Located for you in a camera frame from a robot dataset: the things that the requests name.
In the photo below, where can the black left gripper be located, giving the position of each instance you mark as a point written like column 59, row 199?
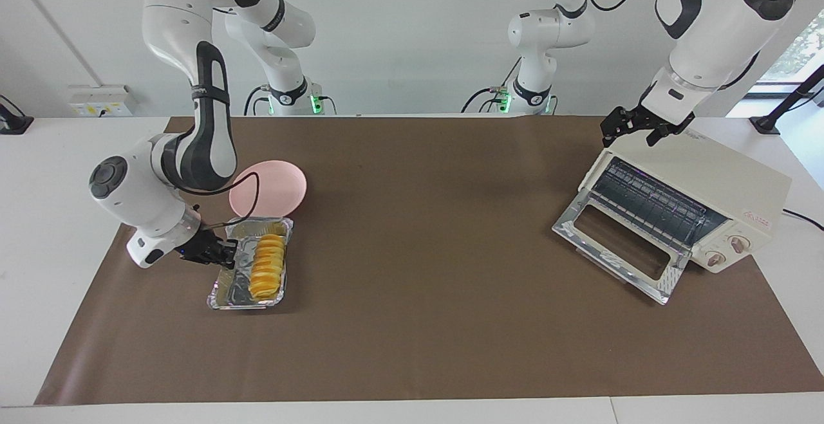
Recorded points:
column 653, row 118

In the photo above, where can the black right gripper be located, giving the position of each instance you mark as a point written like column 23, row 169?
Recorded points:
column 205, row 249

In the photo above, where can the aluminium foil tray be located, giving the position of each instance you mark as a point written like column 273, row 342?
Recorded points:
column 228, row 289

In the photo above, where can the sliced yellow bread loaf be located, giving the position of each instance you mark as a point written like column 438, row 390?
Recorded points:
column 267, row 269

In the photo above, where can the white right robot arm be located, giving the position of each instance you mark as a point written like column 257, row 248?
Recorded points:
column 174, row 25

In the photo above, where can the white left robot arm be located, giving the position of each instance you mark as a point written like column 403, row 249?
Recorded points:
column 714, row 18

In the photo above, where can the cream toaster oven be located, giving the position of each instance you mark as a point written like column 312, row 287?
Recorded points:
column 721, row 179

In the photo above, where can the oven control knob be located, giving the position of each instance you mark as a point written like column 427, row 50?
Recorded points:
column 714, row 258
column 739, row 244

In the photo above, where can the glass oven door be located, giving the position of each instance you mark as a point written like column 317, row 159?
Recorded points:
column 669, row 279

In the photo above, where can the pink round plate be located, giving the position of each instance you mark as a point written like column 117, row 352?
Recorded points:
column 277, row 183

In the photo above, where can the black angled stand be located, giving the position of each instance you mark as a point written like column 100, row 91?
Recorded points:
column 788, row 99

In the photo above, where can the brown table mat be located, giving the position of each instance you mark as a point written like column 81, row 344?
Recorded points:
column 418, row 282

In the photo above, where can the white wall socket box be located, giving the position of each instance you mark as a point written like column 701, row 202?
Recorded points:
column 100, row 101

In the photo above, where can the black table clamp mount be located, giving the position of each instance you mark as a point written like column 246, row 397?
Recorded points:
column 13, row 121

